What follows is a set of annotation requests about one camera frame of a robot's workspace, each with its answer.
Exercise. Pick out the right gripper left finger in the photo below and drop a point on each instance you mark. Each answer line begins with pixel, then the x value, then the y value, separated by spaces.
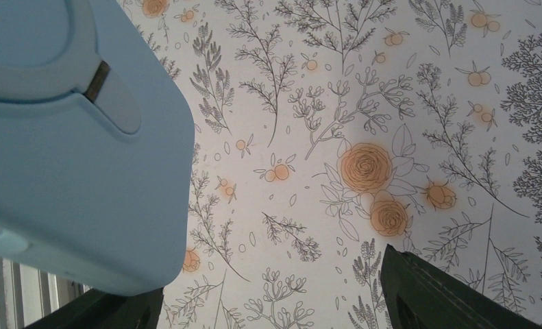
pixel 96 309

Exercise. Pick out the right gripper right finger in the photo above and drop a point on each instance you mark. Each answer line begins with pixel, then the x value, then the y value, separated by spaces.
pixel 419 295

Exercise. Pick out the black phone light-blue case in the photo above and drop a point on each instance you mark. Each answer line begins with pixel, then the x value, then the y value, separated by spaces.
pixel 96 145

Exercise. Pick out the floral patterned table mat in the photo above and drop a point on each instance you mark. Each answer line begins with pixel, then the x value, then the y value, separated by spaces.
pixel 327 130

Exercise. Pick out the aluminium front rail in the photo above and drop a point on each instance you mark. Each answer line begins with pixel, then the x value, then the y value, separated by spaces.
pixel 28 294

